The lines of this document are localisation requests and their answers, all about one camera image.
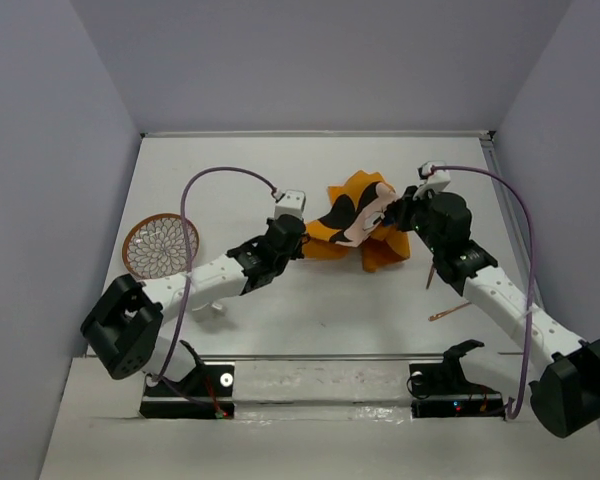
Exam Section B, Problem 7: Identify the copper fork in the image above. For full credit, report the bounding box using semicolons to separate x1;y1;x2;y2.
428;302;471;322

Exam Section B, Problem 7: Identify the floral brown rimmed plate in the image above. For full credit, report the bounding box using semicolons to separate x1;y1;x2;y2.
122;213;187;280

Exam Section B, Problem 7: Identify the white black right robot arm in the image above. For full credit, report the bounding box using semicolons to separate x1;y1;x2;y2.
387;187;600;438

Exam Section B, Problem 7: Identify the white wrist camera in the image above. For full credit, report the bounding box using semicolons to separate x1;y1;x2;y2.
273;189;306;220
413;161;451;199

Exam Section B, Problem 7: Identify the aluminium rail right edge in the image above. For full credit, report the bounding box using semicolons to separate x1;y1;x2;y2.
480;130;530;289

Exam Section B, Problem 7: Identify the orange Mickey placemat cloth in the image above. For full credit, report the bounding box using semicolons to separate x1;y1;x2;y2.
303;170;411;273

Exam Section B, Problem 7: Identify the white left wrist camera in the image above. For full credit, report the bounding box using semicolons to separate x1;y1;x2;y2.
273;189;306;220

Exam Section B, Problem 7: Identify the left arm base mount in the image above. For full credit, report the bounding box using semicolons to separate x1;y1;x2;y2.
139;362;235;420

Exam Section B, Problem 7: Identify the white ceramic mug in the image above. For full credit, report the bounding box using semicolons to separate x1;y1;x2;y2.
190;301;226;324

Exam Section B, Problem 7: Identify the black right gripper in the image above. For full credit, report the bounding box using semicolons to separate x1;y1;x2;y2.
390;184;443;255

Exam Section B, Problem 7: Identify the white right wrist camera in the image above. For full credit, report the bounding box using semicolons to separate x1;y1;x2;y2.
413;161;451;199

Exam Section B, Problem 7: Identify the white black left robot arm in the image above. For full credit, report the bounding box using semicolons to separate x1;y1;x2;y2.
80;214;306;395

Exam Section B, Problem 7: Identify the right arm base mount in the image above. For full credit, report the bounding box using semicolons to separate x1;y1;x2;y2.
406;339;506;419

